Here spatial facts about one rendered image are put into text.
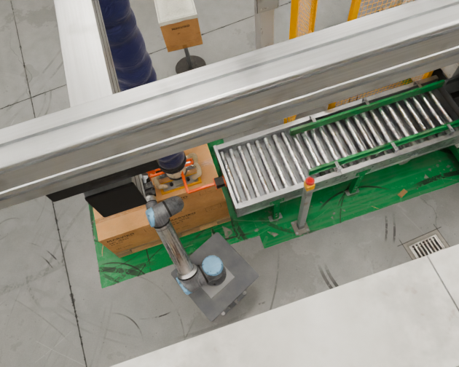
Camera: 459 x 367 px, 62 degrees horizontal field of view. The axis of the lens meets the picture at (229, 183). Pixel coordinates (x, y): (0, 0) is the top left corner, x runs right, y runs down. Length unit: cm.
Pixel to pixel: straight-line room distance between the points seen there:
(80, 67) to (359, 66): 63
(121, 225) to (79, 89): 272
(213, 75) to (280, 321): 41
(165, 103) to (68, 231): 386
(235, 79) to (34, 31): 600
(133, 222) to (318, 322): 316
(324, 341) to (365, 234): 356
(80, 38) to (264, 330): 84
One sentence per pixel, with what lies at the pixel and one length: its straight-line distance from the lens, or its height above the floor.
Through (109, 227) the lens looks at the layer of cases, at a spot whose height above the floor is 54.
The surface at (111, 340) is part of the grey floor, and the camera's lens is 398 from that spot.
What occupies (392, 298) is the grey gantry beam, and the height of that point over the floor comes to 322.
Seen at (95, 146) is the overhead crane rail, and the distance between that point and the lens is 68.
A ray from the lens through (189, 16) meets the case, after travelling 428.
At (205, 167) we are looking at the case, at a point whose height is 94.
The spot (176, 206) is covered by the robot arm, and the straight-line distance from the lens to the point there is 248.
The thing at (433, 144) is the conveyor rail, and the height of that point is 58.
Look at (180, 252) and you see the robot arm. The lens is 263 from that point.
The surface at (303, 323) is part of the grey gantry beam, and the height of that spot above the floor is 322.
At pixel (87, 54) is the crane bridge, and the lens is 103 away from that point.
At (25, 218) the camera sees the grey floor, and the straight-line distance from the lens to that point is 477.
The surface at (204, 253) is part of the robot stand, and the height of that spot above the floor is 75.
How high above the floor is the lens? 370
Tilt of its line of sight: 63 degrees down
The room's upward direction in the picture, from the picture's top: 12 degrees counter-clockwise
